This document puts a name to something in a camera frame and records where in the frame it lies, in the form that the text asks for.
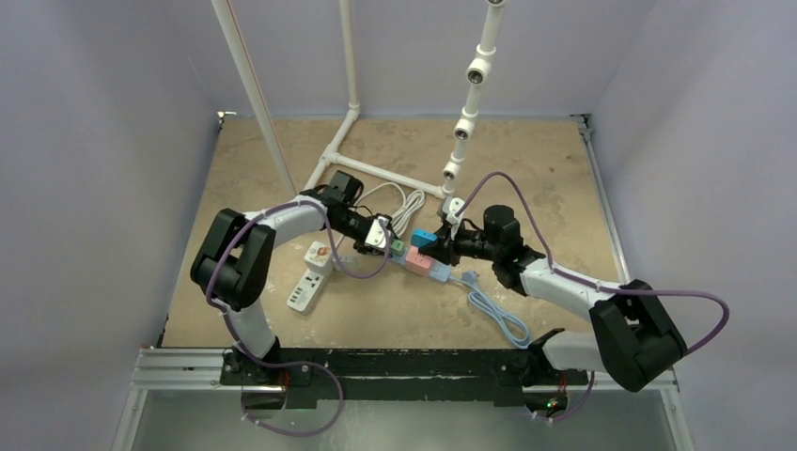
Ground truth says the aluminium front rail frame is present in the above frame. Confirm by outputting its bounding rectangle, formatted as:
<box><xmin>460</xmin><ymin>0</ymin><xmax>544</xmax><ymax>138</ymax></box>
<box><xmin>108</xmin><ymin>345</ymin><xmax>695</xmax><ymax>451</ymax></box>

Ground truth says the white power strip cable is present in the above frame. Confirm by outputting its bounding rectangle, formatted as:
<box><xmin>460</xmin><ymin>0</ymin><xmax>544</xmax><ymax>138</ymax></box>
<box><xmin>336</xmin><ymin>181</ymin><xmax>428</xmax><ymax>250</ymax></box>

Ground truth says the aluminium rail right table edge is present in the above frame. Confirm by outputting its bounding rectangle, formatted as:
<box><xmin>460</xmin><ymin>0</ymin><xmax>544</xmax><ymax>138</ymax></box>
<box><xmin>572</xmin><ymin>114</ymin><xmax>652</xmax><ymax>350</ymax></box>

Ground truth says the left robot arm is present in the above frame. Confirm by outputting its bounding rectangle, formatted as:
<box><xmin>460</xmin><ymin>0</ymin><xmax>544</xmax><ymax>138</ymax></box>
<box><xmin>190</xmin><ymin>171</ymin><xmax>397</xmax><ymax>384</ymax></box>

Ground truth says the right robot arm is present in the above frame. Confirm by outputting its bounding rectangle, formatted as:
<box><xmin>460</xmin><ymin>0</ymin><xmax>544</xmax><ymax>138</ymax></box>
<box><xmin>418</xmin><ymin>205</ymin><xmax>688</xmax><ymax>393</ymax></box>

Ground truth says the green plug adapter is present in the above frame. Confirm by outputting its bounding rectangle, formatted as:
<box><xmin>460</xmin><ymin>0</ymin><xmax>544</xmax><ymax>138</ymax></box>
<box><xmin>390</xmin><ymin>240</ymin><xmax>407</xmax><ymax>257</ymax></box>

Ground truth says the white USB power strip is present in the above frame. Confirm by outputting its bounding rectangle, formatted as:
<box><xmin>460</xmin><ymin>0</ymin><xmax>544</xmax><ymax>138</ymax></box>
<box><xmin>287</xmin><ymin>270</ymin><xmax>329</xmax><ymax>315</ymax></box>

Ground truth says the light blue power strip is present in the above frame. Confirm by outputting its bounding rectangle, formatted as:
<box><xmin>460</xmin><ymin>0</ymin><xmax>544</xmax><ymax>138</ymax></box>
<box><xmin>390</xmin><ymin>251</ymin><xmax>452</xmax><ymax>284</ymax></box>

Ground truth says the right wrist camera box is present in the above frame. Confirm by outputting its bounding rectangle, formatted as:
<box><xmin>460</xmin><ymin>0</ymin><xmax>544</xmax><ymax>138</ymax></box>
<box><xmin>438</xmin><ymin>196</ymin><xmax>465</xmax><ymax>239</ymax></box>

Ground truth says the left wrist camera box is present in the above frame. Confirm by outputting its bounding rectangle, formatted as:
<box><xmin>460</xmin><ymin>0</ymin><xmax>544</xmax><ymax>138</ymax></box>
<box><xmin>364</xmin><ymin>214</ymin><xmax>392</xmax><ymax>250</ymax></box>

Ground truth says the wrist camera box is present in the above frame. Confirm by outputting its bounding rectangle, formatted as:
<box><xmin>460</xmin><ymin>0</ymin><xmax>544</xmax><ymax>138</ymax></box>
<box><xmin>438</xmin><ymin>196</ymin><xmax>465</xmax><ymax>239</ymax></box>
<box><xmin>364</xmin><ymin>214</ymin><xmax>392</xmax><ymax>250</ymax></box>

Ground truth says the blue plug adapter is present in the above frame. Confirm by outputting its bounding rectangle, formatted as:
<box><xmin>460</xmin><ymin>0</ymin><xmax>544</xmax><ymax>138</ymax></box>
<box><xmin>411</xmin><ymin>229</ymin><xmax>437</xmax><ymax>249</ymax></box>

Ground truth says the light blue power cable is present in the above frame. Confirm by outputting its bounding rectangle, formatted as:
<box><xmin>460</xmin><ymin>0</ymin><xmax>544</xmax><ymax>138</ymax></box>
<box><xmin>449</xmin><ymin>272</ymin><xmax>534</xmax><ymax>350</ymax></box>

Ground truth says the pink cube adapter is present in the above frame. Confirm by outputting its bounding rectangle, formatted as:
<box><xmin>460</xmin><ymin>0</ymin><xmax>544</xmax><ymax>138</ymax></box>
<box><xmin>404</xmin><ymin>246</ymin><xmax>434</xmax><ymax>276</ymax></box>

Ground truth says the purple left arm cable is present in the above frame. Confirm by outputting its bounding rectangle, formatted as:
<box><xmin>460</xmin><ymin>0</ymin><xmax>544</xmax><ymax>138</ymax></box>
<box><xmin>205</xmin><ymin>200</ymin><xmax>394</xmax><ymax>437</ymax></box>

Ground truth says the white PVC pipe frame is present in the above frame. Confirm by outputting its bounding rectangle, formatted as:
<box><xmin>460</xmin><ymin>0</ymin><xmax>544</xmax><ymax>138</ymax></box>
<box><xmin>211</xmin><ymin>1</ymin><xmax>507</xmax><ymax>199</ymax></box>

